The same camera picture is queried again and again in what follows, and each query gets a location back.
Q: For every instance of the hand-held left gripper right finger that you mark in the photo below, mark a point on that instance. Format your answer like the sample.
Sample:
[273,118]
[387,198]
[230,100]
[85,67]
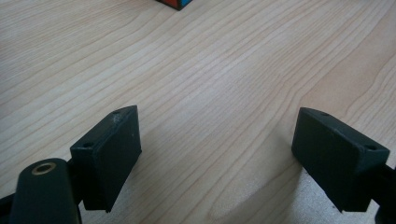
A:
[336,158]

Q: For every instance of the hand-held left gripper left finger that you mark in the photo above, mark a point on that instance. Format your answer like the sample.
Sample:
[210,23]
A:
[109,155]

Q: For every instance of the multicoloured puzzle cube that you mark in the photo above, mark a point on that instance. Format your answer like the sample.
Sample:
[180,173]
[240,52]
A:
[176,3]

